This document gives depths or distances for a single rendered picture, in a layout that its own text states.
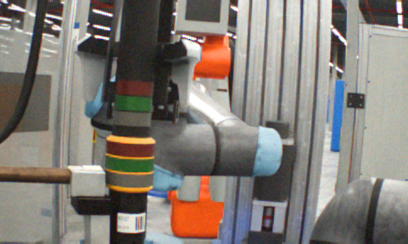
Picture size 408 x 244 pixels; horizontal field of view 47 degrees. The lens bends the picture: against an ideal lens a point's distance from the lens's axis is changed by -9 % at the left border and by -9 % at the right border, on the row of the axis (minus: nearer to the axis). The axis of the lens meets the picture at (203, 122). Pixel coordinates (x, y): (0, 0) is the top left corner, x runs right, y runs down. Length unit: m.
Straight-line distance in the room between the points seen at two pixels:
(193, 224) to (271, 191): 3.20
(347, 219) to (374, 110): 1.46
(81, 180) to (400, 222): 0.52
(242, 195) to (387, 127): 1.07
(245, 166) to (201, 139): 0.08
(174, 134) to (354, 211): 0.31
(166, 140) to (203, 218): 3.72
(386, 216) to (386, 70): 1.51
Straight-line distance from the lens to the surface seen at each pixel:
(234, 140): 0.73
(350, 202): 0.81
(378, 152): 2.25
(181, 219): 4.39
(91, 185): 0.43
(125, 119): 0.43
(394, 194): 0.80
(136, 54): 0.43
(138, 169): 0.43
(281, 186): 1.23
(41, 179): 0.43
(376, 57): 2.25
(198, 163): 0.71
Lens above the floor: 1.62
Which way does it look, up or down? 3 degrees down
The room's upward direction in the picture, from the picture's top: 4 degrees clockwise
